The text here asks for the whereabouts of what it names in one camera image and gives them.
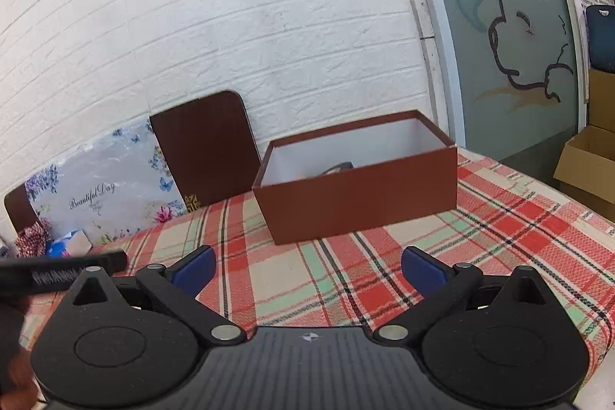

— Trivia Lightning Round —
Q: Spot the brown cardboard storage box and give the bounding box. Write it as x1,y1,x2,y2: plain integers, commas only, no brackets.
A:
252,110,458,244

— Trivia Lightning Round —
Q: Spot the red green plaid blanket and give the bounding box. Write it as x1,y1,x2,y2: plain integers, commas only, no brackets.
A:
18,149,615,377

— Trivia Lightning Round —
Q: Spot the person's left hand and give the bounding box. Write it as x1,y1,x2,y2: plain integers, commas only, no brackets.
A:
1,347,38,410

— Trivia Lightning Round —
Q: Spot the brown cardboard carton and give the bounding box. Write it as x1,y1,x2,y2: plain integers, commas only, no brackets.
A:
553,126,615,222

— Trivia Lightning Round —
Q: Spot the blue tissue pack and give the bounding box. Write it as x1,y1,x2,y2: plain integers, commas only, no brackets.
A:
46,230,92,258

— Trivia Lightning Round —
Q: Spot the red patterned cloth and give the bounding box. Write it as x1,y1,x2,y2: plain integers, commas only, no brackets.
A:
15,219,52,258

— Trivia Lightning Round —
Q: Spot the frosted glass door with cartoon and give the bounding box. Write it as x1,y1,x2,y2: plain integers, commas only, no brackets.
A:
426,0,580,182

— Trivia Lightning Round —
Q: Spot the black tape roll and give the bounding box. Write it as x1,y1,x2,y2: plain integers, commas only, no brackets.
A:
321,161,353,176

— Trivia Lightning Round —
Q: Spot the blue chair back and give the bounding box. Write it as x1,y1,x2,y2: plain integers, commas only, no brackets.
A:
586,5,615,73

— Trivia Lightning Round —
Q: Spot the floral white gift bag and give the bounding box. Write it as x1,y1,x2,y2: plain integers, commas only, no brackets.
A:
25,116,188,246

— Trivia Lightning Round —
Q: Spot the upper cardboard carton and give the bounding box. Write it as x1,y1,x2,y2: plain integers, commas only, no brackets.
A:
588,70,615,132

